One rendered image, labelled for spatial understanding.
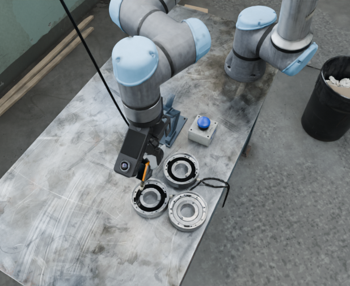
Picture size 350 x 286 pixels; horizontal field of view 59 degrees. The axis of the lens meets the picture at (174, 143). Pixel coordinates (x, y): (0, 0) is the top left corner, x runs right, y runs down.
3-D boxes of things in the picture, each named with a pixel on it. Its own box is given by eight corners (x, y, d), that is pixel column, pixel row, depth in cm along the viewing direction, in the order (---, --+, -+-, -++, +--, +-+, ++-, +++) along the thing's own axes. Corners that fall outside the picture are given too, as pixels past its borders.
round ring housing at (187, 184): (156, 179, 90) (156, 173, 86) (175, 152, 95) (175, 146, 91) (188, 196, 87) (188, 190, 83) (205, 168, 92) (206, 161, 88)
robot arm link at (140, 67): (171, 47, 49) (128, 73, 46) (172, 94, 58) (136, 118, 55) (140, 24, 52) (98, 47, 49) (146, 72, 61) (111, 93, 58)
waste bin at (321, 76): (344, 155, 186) (383, 109, 150) (289, 134, 195) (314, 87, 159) (353, 115, 203) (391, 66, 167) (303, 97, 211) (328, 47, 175)
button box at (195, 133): (208, 147, 96) (209, 138, 92) (188, 138, 98) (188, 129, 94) (218, 128, 100) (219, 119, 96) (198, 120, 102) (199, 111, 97)
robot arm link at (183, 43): (175, -1, 59) (129, 24, 55) (217, 26, 54) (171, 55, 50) (175, 34, 65) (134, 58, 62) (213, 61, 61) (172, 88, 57)
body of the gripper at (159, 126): (172, 132, 73) (171, 99, 63) (155, 160, 69) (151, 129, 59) (144, 121, 75) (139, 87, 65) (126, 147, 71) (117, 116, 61)
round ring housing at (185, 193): (206, 235, 81) (207, 230, 77) (166, 231, 81) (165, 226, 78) (207, 197, 87) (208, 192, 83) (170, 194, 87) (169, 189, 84)
